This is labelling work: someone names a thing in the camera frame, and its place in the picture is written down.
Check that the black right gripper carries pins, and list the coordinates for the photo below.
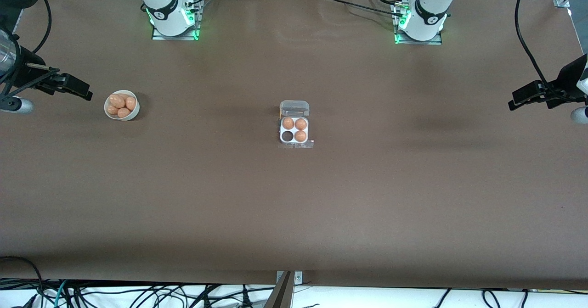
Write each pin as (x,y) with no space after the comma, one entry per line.
(28,74)

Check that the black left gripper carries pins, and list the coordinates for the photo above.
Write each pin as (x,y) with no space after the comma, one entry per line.
(568,81)

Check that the clear plastic egg carton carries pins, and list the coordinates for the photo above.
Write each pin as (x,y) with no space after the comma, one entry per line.
(294,108)

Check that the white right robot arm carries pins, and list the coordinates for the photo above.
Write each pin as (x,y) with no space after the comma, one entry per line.
(165,5)

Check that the white round bowl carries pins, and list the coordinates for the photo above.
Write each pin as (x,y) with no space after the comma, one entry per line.
(136,114)

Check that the brown table cover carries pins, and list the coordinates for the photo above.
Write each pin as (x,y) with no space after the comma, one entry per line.
(367,207)

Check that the grey metal strut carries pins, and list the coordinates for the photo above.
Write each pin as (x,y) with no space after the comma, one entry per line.
(281,294)

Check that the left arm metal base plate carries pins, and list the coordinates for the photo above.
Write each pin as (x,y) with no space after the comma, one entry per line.
(413,42)

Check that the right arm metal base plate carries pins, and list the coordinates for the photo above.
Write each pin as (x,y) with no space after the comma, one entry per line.
(196,23)

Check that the small metal bracket plate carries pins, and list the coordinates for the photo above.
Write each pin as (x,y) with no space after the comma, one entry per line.
(298,278)

